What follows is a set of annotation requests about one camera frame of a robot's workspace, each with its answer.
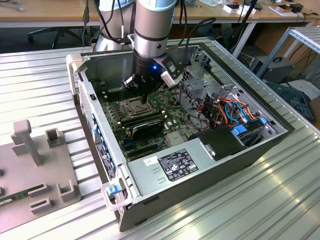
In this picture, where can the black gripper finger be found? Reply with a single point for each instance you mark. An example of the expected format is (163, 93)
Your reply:
(131, 85)
(155, 91)

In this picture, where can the silver green CPU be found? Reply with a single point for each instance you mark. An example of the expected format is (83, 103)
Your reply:
(135, 107)

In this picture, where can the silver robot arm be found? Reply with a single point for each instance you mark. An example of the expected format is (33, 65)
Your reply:
(152, 25)

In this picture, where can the black RAM slot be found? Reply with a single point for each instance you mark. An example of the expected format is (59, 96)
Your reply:
(146, 120)
(145, 115)
(115, 96)
(113, 89)

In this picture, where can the green motherboard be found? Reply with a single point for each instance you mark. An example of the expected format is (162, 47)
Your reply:
(175, 117)

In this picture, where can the black graphics card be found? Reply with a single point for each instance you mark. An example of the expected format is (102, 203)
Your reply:
(147, 130)

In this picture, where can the silver drive cage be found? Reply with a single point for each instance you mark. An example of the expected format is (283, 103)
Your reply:
(200, 86)

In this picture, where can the silver chipset heatsink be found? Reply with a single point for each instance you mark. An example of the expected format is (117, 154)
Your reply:
(174, 138)

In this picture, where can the black expansion slot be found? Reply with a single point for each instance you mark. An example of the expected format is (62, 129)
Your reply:
(142, 147)
(138, 153)

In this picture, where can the blue expansion slot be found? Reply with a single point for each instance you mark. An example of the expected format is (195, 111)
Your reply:
(127, 143)

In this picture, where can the silver power supply unit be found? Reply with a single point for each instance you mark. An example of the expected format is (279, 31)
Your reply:
(147, 180)

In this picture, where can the black office chair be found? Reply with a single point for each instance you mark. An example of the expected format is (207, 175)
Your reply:
(58, 30)

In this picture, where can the blue disk carrier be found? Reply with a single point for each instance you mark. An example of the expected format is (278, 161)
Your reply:
(238, 131)

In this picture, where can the white papers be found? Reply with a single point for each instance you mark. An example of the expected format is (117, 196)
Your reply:
(217, 2)

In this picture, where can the white box with red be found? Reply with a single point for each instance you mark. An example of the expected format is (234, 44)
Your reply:
(231, 8)

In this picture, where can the blue case latch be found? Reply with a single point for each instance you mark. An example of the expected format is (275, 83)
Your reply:
(112, 190)

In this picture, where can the grey open PC case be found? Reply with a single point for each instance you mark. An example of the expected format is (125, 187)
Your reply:
(200, 190)

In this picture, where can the long wooden desk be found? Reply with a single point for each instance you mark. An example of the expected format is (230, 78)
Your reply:
(50, 12)

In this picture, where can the silver disk bay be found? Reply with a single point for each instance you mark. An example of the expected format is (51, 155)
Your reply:
(255, 136)

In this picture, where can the small blue drive latch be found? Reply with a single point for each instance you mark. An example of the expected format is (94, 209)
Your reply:
(263, 120)

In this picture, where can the black pole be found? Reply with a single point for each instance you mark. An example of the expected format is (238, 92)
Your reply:
(250, 8)

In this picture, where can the brown cardboard sheet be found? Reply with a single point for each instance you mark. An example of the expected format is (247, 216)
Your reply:
(270, 37)

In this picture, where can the dark tinted plastic bin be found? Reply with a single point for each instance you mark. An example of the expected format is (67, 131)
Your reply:
(287, 95)

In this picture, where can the small grey blue plug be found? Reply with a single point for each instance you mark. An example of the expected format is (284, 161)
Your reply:
(19, 8)

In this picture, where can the grey parts rack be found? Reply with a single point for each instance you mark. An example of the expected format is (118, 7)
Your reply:
(25, 170)

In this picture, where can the open cardboard box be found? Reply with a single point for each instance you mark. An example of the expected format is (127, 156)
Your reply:
(282, 10)

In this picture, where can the green RAM stick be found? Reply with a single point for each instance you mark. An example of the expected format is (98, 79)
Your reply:
(22, 193)

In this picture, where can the brown cardboard box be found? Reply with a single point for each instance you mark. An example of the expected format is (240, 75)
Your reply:
(315, 107)

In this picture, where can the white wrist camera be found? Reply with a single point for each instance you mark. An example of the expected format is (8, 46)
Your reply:
(172, 79)

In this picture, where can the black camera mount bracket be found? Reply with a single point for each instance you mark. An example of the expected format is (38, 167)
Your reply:
(172, 65)

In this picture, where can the aluminium frame shelf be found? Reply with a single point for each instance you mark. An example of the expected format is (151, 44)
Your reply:
(307, 40)

